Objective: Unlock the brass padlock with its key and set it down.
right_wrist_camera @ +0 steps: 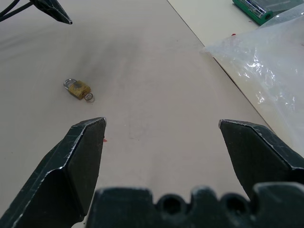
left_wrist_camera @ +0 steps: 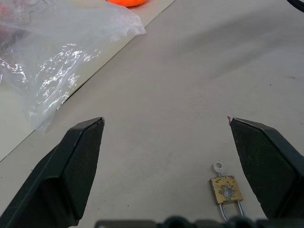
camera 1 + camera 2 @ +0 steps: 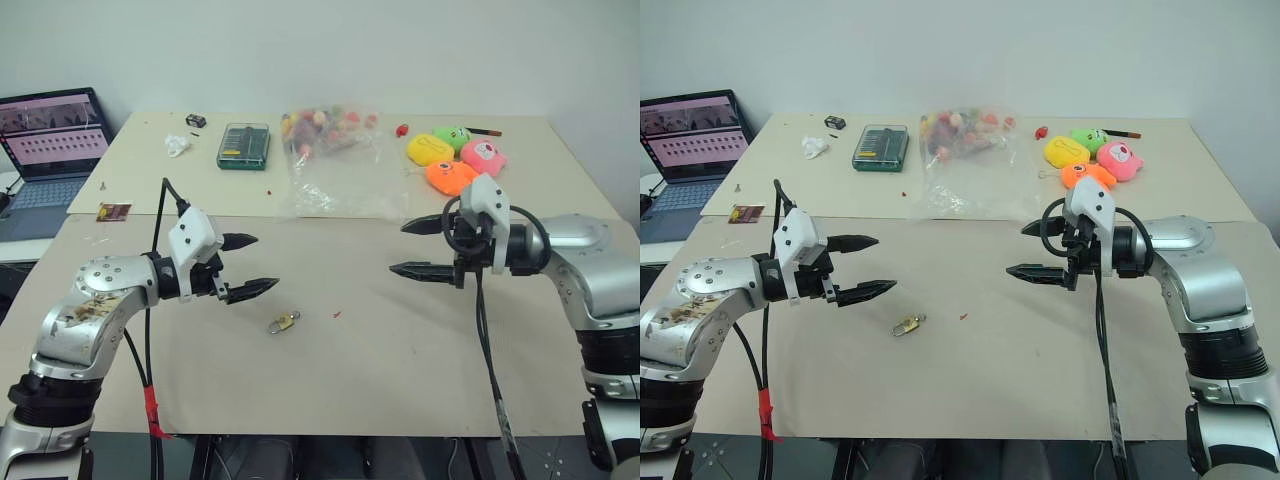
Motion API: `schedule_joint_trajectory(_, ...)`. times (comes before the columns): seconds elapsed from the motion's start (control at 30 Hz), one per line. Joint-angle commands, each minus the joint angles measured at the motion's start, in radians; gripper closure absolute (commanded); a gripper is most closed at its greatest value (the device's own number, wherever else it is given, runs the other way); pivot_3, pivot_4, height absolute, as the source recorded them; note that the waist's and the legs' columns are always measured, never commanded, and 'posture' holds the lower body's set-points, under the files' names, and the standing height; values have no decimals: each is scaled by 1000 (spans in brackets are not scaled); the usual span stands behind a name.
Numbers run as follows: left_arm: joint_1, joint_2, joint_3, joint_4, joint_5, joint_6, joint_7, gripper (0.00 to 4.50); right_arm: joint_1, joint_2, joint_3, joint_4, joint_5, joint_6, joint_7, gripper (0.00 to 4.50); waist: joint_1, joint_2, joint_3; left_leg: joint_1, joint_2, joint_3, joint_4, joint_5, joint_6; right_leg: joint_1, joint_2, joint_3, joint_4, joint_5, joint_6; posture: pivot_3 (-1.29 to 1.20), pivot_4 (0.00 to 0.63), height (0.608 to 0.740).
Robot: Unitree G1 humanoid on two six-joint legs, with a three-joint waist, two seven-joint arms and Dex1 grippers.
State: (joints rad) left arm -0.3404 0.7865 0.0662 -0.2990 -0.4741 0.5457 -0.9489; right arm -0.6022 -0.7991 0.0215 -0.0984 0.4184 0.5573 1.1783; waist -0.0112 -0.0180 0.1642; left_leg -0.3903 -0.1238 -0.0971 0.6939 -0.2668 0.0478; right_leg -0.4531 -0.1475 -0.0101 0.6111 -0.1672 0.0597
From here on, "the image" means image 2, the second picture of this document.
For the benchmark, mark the clear plastic bag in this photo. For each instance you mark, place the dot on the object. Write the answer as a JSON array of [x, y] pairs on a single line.
[[54, 54]]

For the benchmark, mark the orange plush toy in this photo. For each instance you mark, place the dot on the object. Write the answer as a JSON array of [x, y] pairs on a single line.
[[127, 2]]

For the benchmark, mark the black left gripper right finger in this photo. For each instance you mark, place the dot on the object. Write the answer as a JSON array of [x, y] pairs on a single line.
[[268, 166]]

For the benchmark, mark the small brass padlock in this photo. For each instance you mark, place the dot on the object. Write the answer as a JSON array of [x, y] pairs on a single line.
[[226, 192]]

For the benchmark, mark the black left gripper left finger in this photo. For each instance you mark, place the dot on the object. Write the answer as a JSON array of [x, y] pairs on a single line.
[[59, 171]]

